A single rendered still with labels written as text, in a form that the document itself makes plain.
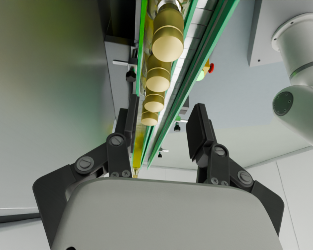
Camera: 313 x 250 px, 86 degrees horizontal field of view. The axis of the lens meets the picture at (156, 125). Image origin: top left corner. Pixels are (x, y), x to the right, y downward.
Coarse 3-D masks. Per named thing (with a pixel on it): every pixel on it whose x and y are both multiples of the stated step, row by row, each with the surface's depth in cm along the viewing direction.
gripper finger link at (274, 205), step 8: (232, 184) 11; (256, 184) 11; (256, 192) 10; (264, 192) 10; (272, 192) 11; (264, 200) 10; (272, 200) 10; (280, 200) 10; (272, 208) 10; (280, 208) 10; (272, 216) 10; (280, 216) 10; (280, 224) 9
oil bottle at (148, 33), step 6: (144, 24) 25; (150, 24) 24; (144, 30) 25; (150, 30) 24; (144, 36) 26; (150, 36) 24; (144, 42) 26; (150, 42) 25; (144, 48) 27; (150, 48) 26; (150, 54) 27
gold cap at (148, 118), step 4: (144, 104) 34; (144, 108) 33; (144, 112) 33; (148, 112) 32; (152, 112) 32; (156, 112) 33; (144, 116) 32; (148, 116) 32; (152, 116) 32; (156, 116) 33; (144, 120) 32; (148, 120) 32; (152, 120) 32; (156, 120) 32; (144, 124) 34; (148, 124) 34; (152, 124) 34
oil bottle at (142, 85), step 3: (141, 69) 36; (141, 72) 35; (141, 75) 35; (141, 78) 35; (144, 78) 34; (141, 81) 35; (144, 81) 34; (141, 84) 35; (144, 84) 35; (141, 87) 36; (144, 87) 35; (141, 90) 36; (144, 90) 36; (141, 93) 37; (144, 93) 36; (144, 96) 38
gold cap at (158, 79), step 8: (152, 56) 23; (152, 64) 22; (160, 64) 22; (168, 64) 23; (152, 72) 22; (160, 72) 22; (168, 72) 23; (152, 80) 22; (160, 80) 22; (168, 80) 22; (152, 88) 24; (160, 88) 23
